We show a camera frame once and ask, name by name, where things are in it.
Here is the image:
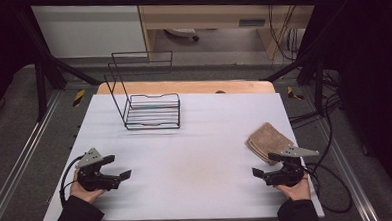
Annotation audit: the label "aluminium rail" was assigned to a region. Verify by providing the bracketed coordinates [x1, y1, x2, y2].
[0, 90, 69, 221]
[311, 115, 381, 221]

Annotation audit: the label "chair base with caster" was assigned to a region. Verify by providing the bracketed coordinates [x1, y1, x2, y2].
[163, 26, 201, 44]

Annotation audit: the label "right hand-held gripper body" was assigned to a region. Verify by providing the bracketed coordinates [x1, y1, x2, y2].
[261, 143, 322, 190]

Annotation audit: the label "right hand-held gripper cable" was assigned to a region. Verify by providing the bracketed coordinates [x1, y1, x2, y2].
[301, 162, 354, 216]

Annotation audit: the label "hanging desk cables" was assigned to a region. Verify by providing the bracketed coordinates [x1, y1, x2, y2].
[266, 3, 304, 63]

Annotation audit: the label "hand-held gripper cable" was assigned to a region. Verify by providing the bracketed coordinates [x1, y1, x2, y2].
[301, 162, 354, 216]
[57, 154, 88, 209]

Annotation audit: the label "black floor cables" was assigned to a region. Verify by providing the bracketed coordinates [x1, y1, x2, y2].
[285, 68, 345, 126]

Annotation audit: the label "yellow black tape marker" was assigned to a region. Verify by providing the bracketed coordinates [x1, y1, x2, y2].
[286, 85, 306, 102]
[71, 88, 87, 109]

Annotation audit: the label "person's left hand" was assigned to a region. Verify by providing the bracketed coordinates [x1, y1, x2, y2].
[67, 166, 108, 206]

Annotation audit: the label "black metal stand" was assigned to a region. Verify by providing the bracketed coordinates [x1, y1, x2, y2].
[12, 1, 102, 124]
[260, 41, 330, 120]

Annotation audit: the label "left hand-held gripper cable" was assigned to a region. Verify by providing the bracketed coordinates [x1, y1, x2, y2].
[57, 154, 88, 209]

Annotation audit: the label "brown towel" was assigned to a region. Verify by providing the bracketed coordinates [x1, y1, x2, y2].
[244, 120, 296, 166]

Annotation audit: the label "black wire rack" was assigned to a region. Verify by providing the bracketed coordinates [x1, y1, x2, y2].
[102, 49, 183, 133]

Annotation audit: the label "white cabinet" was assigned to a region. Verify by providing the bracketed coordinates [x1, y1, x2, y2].
[30, 0, 149, 62]

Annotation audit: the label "black metal crossbar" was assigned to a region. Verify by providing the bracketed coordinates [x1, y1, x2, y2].
[12, 0, 335, 19]

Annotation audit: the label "person's right hand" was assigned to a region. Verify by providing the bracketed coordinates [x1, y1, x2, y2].
[274, 173, 312, 203]

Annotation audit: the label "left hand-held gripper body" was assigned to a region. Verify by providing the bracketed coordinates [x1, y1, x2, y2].
[74, 146, 122, 194]

